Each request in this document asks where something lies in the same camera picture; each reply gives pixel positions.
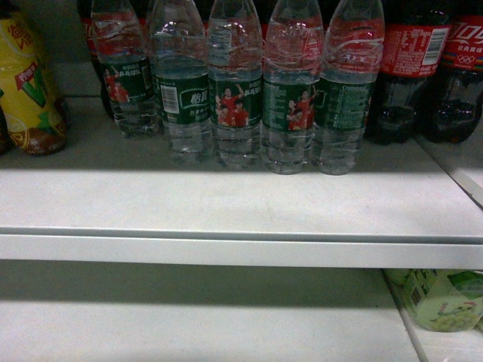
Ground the water bottle behind front one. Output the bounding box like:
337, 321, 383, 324
261, 1, 324, 175

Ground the water bottle far left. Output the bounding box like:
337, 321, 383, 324
91, 1, 159, 137

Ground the cola bottle olympic label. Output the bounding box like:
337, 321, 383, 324
423, 1, 482, 143

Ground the water bottle barcode label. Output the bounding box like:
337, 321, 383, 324
146, 1, 213, 163

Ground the cola bottle red label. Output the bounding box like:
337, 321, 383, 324
365, 1, 456, 145

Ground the water bottle athletes label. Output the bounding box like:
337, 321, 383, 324
206, 1, 263, 170

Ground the yellow lemon tea bottle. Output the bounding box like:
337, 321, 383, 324
1, 9, 67, 156

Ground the green grape juice bottle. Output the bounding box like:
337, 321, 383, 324
383, 268, 482, 333

